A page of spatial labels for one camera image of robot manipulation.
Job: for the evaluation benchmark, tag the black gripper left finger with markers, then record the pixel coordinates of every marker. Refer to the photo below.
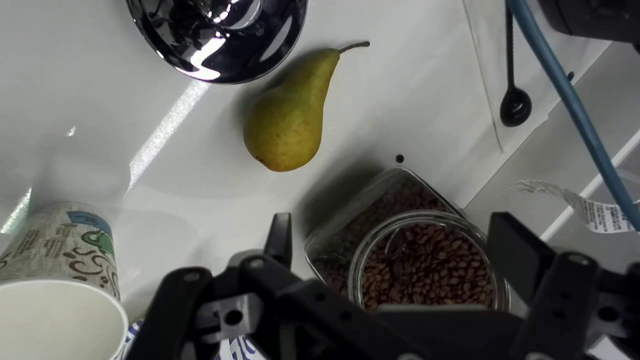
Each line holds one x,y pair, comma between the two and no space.
192,312

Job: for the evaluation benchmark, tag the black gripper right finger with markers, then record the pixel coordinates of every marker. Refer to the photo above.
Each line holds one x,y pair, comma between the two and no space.
567,306

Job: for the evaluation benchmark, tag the small black spoon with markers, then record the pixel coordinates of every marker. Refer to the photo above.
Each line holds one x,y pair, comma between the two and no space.
516,103

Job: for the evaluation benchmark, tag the patterned paper cup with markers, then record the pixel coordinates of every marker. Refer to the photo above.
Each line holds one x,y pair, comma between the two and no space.
60,267

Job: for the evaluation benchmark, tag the glass jar of coffee beans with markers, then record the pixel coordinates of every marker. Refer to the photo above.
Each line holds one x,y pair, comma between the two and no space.
413,267

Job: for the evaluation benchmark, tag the green pear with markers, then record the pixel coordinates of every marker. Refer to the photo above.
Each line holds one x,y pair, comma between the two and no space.
286,121

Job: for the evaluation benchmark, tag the white paper sheet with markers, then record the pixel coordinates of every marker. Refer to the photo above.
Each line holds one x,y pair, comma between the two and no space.
486,61

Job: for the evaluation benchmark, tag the shiny metal jar lid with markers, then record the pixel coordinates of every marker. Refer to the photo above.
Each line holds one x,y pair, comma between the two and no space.
212,33

